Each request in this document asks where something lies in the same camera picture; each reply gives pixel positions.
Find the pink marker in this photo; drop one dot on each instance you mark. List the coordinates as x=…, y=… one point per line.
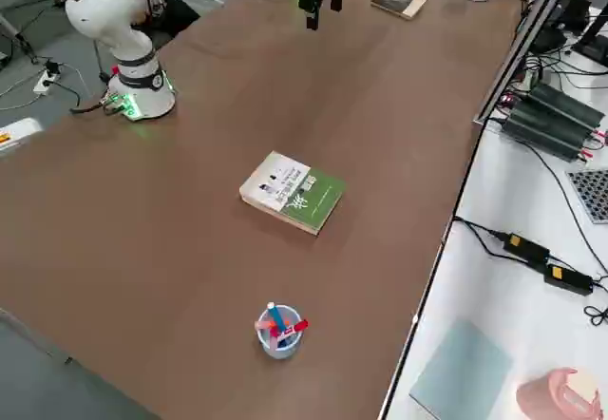
x=262, y=325

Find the circuit board red light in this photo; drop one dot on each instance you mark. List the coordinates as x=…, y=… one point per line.
x=507, y=101

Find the blue marker white cap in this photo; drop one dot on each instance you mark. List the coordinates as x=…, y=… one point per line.
x=276, y=316

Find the pale green glass sheet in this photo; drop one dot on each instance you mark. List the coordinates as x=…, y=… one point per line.
x=461, y=372

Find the red marker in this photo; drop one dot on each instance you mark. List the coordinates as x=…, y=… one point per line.
x=300, y=326

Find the translucent blue pen cup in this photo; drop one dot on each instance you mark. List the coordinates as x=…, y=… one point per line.
x=280, y=351

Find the perforated checkered plate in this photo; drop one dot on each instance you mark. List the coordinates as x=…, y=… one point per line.
x=591, y=196

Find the dark finned power supply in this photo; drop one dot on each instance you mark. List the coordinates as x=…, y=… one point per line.
x=565, y=101
x=541, y=130

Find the black computer monitor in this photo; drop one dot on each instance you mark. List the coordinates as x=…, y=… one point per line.
x=594, y=44

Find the white box orange label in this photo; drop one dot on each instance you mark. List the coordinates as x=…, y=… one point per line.
x=21, y=132

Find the silver aluminium frame rail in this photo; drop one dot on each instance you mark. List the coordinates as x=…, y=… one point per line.
x=522, y=42

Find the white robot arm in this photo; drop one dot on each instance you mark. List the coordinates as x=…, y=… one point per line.
x=109, y=11

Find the person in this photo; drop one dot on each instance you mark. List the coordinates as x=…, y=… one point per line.
x=183, y=11

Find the pink plastic holder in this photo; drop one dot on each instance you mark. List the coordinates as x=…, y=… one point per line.
x=541, y=396

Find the green and white book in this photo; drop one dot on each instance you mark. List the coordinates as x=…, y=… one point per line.
x=304, y=196

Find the black tripod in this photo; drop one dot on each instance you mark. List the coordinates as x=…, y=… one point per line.
x=24, y=44

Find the black power adapter yellow label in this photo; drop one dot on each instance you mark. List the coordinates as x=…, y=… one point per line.
x=525, y=247
x=567, y=278

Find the dark box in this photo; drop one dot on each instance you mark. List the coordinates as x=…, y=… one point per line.
x=575, y=11

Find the white power strip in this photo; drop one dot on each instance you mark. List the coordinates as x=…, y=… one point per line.
x=45, y=82

